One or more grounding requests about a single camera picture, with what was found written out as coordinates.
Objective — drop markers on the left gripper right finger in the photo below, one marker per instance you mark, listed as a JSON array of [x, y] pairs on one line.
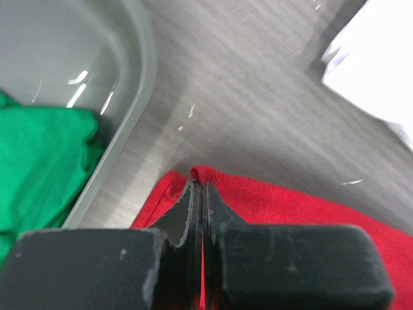
[[288, 266]]

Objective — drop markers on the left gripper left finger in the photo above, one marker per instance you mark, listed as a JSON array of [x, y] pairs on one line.
[[154, 268]]

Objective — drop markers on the red t-shirt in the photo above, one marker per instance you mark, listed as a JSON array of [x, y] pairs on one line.
[[259, 202]]

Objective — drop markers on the green t-shirt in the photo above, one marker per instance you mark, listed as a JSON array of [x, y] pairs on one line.
[[47, 156]]

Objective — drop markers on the grey plastic tray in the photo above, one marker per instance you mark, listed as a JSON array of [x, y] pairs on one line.
[[96, 55]]

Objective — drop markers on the folded white t-shirt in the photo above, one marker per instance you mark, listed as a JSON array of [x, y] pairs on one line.
[[369, 64]]

